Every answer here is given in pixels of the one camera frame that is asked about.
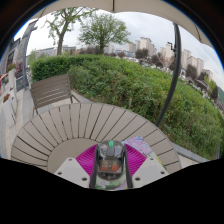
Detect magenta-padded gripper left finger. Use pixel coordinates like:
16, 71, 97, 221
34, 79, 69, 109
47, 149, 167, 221
54, 143, 101, 190

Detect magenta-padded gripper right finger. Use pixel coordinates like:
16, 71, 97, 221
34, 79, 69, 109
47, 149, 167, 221
121, 143, 170, 190

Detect transparent computer mouse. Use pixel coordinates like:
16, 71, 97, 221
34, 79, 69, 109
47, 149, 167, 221
95, 139, 127, 182

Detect floral print mouse pad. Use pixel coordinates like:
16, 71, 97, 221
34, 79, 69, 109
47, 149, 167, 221
95, 135, 167, 191

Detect brown slatted outdoor chair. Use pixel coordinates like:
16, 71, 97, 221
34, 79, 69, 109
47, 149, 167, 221
29, 73, 81, 116

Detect green hedge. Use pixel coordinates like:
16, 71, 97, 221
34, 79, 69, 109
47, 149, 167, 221
29, 54, 224, 162

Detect white flower planter box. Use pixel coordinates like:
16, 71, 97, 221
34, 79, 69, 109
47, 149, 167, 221
1, 93, 18, 128

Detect curved black parasol pole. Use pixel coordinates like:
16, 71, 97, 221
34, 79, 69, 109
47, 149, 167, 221
154, 22, 183, 129

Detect tall grey sign pillar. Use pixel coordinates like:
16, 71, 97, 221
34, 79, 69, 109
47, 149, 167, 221
14, 19, 40, 92

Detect distant apartment buildings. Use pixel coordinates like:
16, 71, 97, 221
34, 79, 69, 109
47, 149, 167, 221
33, 36, 214, 81

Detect grey storefront building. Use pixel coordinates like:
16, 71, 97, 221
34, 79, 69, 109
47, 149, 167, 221
0, 37, 22, 98

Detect bare-trunked green tree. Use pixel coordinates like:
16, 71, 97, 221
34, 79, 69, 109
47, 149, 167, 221
43, 7, 98, 56

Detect round-crowned green tree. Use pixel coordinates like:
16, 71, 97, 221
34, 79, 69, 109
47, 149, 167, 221
77, 13, 132, 55

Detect beige parasol canopy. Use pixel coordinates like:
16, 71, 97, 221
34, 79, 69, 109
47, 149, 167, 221
31, 0, 215, 50

